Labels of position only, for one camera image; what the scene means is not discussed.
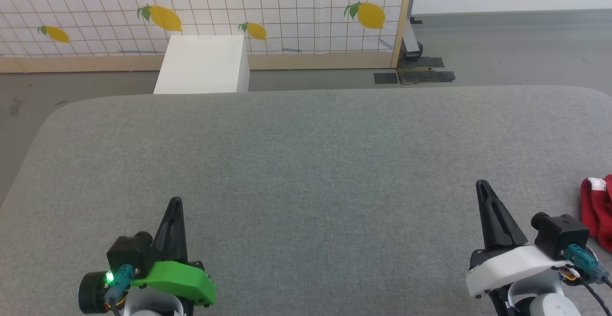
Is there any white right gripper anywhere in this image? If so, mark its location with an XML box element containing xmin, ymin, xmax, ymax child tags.
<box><xmin>466</xmin><ymin>179</ymin><xmax>599</xmax><ymax>299</ymax></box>

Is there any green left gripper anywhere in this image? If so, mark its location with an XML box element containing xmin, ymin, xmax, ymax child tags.
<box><xmin>77</xmin><ymin>196</ymin><xmax>217</xmax><ymax>315</ymax></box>

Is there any red and white shirt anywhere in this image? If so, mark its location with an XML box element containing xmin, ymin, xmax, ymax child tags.
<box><xmin>579</xmin><ymin>174</ymin><xmax>612</xmax><ymax>252</ymax></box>

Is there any grey fabric sofa cushion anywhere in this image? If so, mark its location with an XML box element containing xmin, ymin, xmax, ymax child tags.
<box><xmin>0</xmin><ymin>85</ymin><xmax>612</xmax><ymax>316</ymax></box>

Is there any large black floor plate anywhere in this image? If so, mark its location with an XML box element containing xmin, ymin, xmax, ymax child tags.
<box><xmin>396</xmin><ymin>56</ymin><xmax>456</xmax><ymax>85</ymax></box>

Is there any white box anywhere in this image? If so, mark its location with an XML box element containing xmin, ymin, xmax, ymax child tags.
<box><xmin>153</xmin><ymin>34</ymin><xmax>251</xmax><ymax>95</ymax></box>

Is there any grey metal stand leg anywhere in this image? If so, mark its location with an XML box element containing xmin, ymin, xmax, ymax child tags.
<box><xmin>402</xmin><ymin>14</ymin><xmax>424</xmax><ymax>60</ymax></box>

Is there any lemon print partition screen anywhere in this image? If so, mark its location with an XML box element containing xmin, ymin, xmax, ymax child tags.
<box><xmin>0</xmin><ymin>0</ymin><xmax>418</xmax><ymax>73</ymax></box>

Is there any black cable teal plug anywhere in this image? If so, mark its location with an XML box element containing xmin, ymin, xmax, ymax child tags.
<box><xmin>564</xmin><ymin>244</ymin><xmax>612</xmax><ymax>308</ymax></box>
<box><xmin>104</xmin><ymin>264</ymin><xmax>136</xmax><ymax>316</ymax></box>

